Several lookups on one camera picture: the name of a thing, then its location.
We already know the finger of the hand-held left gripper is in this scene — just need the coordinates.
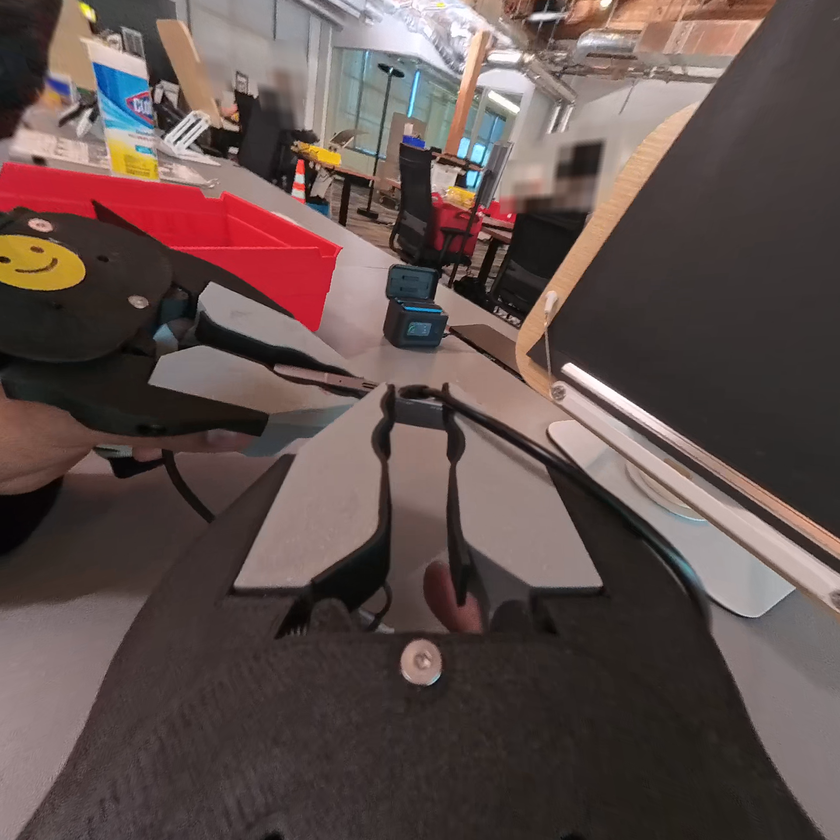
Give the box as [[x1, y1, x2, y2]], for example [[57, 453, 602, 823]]
[[193, 281, 383, 399], [149, 344, 363, 458]]

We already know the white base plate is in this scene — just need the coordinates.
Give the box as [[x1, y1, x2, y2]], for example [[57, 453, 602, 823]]
[[548, 416, 796, 619]]

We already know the person's right hand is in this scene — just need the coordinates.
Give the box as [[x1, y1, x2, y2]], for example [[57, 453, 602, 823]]
[[423, 558, 484, 634]]

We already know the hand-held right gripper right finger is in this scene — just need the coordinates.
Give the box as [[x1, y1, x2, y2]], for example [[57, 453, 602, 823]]
[[444, 384, 605, 607]]

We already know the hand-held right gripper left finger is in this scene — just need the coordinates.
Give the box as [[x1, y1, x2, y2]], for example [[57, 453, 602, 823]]
[[233, 384, 395, 598]]

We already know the person's left hand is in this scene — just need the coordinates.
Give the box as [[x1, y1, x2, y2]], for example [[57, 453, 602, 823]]
[[0, 398, 253, 500]]

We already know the black office chair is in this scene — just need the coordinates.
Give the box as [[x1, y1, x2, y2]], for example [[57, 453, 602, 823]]
[[393, 141, 483, 273], [489, 209, 589, 325]]

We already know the black hub cable with adapter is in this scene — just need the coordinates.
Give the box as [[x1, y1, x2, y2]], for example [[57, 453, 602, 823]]
[[398, 381, 716, 634]]

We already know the black flat panel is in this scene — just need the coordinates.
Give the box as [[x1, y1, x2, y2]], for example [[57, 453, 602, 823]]
[[449, 321, 530, 379]]

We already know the red plastic bin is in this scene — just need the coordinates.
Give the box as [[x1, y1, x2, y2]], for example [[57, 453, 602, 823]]
[[0, 162, 343, 333]]

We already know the black floor lamp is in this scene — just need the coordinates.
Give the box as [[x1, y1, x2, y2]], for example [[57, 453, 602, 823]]
[[356, 58, 409, 223]]

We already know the white wipes canister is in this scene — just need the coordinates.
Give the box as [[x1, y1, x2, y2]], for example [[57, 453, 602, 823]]
[[80, 36, 162, 181]]

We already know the black monitor screen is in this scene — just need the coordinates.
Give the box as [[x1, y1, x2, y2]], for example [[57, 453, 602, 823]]
[[545, 0, 840, 560]]

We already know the blue and black device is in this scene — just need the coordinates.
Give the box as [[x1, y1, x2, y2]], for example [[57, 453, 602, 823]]
[[382, 262, 451, 351]]

